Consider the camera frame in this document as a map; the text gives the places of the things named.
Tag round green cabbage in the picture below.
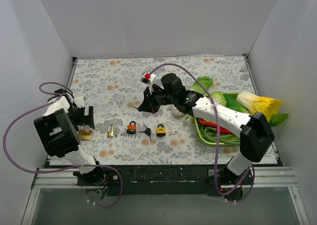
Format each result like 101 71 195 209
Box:
211 91 227 106

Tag green vegetable tray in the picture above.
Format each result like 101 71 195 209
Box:
193 92 273 146

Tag black base frame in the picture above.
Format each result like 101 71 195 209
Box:
76 164 255 203

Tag green napa cabbage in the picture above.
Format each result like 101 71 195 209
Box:
172 75 214 117

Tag yellow padlock keys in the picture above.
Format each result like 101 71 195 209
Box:
168 130 178 136

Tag green long beans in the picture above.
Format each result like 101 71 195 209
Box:
198 125 240 145

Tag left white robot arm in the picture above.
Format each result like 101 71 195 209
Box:
34 89 106 185

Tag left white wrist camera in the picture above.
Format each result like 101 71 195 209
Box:
73 97 85 109

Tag yellow napa cabbage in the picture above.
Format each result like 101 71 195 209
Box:
236 91 284 121

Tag red chili pepper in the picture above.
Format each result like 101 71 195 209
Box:
199 119 233 134

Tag yellow padlock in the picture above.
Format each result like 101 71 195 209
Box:
156 124 166 137

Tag floral table mat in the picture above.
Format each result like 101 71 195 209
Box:
51 56 283 166

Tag aluminium frame rail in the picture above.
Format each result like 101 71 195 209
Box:
22 181 309 225

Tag large brass padlock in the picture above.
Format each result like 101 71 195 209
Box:
78 129 93 141

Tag small brass padlock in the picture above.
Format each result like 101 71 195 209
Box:
107 124 115 138

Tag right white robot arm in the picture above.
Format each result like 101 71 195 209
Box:
138 73 275 184

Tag orange padlock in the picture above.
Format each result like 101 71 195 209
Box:
126 121 137 134

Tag orange padlock keys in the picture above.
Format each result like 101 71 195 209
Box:
139 123 152 141

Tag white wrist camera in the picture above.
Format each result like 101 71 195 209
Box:
141 73 157 93
73 97 85 109

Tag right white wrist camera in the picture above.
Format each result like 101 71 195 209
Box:
141 73 157 93

